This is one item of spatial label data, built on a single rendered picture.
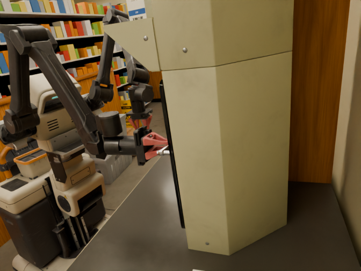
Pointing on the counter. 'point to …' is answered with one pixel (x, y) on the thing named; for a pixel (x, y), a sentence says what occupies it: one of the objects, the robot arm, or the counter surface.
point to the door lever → (164, 151)
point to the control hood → (137, 41)
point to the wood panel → (316, 86)
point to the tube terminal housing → (228, 115)
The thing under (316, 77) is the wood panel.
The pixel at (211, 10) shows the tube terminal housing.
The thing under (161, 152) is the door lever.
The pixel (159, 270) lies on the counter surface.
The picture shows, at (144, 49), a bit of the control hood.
